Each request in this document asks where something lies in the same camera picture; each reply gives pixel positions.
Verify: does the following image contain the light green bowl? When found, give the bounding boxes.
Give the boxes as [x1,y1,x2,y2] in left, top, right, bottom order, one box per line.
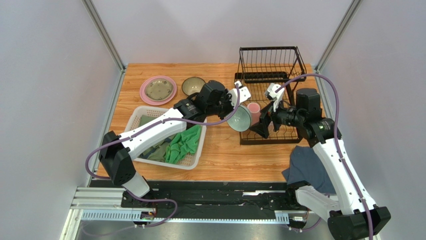
[226,105,252,133]

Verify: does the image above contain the brown speckled bowl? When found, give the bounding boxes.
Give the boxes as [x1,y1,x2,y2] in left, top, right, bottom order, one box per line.
[181,76,206,96]

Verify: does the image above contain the cream patterned plate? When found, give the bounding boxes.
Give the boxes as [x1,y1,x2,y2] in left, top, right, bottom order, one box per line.
[142,76,176,102]

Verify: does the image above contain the clear glass plate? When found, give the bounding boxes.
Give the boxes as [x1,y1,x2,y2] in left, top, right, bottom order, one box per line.
[144,78,174,102]

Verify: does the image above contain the pink plate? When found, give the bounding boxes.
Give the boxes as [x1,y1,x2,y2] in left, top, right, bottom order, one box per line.
[139,75,178,106]

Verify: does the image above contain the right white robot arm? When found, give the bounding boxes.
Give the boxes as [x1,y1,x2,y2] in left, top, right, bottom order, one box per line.
[251,84,391,240]

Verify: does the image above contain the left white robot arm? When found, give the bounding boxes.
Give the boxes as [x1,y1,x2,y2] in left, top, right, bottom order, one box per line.
[96,80,251,198]

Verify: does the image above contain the pink mug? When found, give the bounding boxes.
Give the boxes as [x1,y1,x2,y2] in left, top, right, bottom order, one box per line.
[247,102,261,126]

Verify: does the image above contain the dark blue cloth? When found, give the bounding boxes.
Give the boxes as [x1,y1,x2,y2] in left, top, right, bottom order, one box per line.
[282,145,336,195]

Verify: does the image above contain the bright green cloth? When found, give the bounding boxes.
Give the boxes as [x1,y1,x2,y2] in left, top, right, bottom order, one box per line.
[164,125,202,165]

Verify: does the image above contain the white plastic basket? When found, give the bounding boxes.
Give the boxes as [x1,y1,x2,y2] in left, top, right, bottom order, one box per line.
[120,106,207,170]

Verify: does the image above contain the olive green cloth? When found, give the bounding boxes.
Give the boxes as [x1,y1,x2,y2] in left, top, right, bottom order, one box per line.
[138,115,176,163]

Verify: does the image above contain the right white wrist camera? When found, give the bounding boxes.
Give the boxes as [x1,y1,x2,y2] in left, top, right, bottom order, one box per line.
[264,83,285,112]

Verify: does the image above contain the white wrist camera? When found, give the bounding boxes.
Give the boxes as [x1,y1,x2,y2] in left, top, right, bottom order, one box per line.
[264,83,285,112]
[228,80,252,108]

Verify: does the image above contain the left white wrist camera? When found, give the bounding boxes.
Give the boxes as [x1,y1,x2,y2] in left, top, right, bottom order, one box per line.
[228,80,252,108]

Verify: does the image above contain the black wire dish rack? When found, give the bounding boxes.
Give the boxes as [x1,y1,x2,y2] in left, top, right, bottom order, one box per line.
[234,46,307,145]

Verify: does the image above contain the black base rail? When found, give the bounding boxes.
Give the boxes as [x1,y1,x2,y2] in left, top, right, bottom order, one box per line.
[89,179,320,221]

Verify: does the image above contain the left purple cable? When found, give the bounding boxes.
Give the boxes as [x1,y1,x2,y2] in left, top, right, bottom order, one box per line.
[85,83,242,229]

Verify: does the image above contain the aluminium frame rail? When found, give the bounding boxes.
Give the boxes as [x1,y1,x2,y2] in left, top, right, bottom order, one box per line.
[61,180,332,240]

